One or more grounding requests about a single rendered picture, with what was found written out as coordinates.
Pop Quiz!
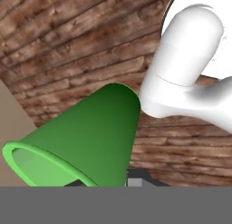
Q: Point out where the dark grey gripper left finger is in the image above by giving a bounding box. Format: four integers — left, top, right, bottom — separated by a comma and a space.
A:
63, 179, 89, 188

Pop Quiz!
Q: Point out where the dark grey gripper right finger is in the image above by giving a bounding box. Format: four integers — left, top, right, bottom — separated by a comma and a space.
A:
125, 168, 170, 188

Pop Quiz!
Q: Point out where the green cup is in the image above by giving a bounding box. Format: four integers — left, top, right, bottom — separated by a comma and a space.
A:
2, 82, 142, 188

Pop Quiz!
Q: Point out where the white pitcher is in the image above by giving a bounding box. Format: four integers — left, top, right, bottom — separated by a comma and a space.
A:
139, 0, 232, 134

